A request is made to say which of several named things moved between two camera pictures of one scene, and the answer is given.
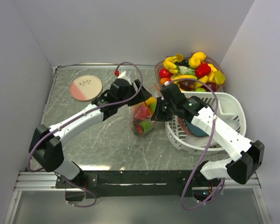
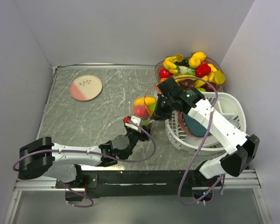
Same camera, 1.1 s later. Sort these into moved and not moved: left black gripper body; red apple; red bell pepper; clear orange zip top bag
Moved: left black gripper body
Not moved: red apple; red bell pepper; clear orange zip top bag
